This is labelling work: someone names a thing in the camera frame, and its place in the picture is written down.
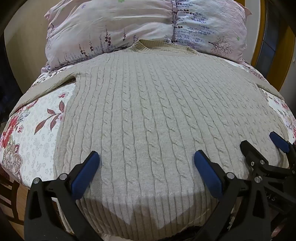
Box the brown wooden chair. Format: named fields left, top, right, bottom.
left=0, top=166, right=26, bottom=226

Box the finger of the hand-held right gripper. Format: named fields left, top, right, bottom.
left=240, top=140, right=270, bottom=176
left=269, top=131, right=296, bottom=163

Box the pastel floral pillow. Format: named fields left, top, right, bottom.
left=41, top=0, right=252, bottom=73

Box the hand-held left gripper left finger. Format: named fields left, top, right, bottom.
left=25, top=151, right=104, bottom=241

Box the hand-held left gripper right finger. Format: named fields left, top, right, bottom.
left=194, top=149, right=277, bottom=241

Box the yellow wooden shelf unit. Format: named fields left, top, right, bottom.
left=251, top=0, right=296, bottom=92

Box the beige cable-knit sweater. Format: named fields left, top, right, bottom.
left=9, top=39, right=290, bottom=240

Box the red floral bed sheet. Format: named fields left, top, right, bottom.
left=0, top=59, right=296, bottom=241

